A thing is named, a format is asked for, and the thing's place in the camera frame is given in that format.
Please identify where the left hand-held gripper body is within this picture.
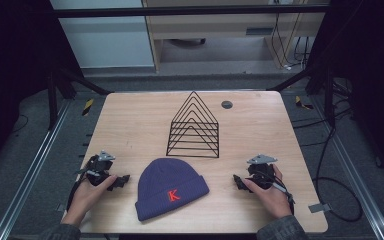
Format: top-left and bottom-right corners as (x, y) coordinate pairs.
(78, 150), (117, 187)

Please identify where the black wire file rack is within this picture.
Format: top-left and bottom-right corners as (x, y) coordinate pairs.
(165, 90), (221, 159)

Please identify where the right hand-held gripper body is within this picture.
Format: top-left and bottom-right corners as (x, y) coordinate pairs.
(245, 153), (278, 191)

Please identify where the grey tape piece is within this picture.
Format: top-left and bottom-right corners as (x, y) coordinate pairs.
(307, 202), (332, 214)

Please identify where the light wooden desk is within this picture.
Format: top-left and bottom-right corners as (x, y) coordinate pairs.
(141, 0), (332, 73)

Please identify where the person's right hand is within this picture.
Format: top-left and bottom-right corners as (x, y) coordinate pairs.
(241, 164), (293, 220)

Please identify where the black metal frame bar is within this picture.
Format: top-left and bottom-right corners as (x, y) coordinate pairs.
(50, 4), (332, 19)

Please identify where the yellow black striped tape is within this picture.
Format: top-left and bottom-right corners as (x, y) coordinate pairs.
(294, 95), (315, 111)
(81, 97), (95, 117)

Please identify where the person's left hand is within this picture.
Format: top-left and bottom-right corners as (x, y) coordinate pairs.
(61, 174), (118, 228)

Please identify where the hand-held gripper cable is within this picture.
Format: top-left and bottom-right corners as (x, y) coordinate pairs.
(65, 159), (96, 213)
(269, 174), (296, 216)

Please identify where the black floor cable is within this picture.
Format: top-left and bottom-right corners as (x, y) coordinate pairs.
(291, 76), (364, 223)

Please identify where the left hand-held gripper cable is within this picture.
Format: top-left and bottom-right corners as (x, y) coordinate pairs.
(65, 159), (96, 213)

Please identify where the right hand-held gripper cable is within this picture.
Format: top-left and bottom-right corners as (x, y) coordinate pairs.
(269, 174), (296, 216)

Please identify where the white cabinet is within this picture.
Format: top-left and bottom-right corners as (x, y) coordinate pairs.
(49, 0), (157, 70)

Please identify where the purple knit beanie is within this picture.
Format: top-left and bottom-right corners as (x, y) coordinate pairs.
(134, 157), (211, 222)

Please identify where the aluminium rail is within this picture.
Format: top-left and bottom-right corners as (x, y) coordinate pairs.
(0, 99), (73, 240)
(309, 96), (384, 240)

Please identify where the black metal stand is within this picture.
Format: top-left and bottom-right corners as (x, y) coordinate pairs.
(46, 63), (114, 132)
(266, 63), (338, 128)

